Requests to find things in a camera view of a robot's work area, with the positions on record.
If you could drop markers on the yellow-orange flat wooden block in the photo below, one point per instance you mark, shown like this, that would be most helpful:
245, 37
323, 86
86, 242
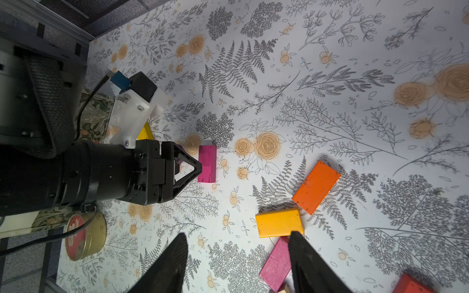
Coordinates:
279, 223

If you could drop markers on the small natural wooden cube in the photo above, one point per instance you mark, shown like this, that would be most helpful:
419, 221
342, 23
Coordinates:
285, 289

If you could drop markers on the magenta wooden block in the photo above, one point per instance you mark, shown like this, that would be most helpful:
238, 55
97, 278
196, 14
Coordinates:
207, 157

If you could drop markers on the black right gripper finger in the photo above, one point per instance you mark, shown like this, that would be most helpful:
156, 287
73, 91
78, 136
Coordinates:
311, 274

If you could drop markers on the red wooden block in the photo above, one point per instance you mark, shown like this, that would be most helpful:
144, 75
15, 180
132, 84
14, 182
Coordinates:
408, 284

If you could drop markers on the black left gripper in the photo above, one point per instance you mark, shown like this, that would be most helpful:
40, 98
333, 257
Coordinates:
94, 172

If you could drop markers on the round red tin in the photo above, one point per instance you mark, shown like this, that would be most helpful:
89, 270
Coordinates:
88, 241

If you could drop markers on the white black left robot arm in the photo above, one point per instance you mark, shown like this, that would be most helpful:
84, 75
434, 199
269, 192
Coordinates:
44, 165

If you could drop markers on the pink wooden block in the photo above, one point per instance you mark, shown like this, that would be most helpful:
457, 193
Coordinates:
277, 266

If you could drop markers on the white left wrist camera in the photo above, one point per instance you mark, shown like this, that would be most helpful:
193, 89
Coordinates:
139, 99

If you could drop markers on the orange wooden block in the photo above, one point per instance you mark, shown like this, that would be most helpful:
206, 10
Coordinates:
316, 187

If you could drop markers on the yellow wooden block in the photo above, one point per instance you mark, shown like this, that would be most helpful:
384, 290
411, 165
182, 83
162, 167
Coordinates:
146, 133

